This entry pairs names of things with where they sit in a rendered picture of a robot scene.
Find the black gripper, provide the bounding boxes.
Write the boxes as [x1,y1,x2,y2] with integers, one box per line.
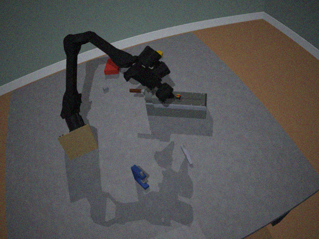
[140,67,175,102]

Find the red rectangular block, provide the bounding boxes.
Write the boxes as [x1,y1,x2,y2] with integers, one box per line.
[104,59,120,75]

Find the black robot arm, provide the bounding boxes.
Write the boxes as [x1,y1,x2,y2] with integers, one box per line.
[60,31,170,132]

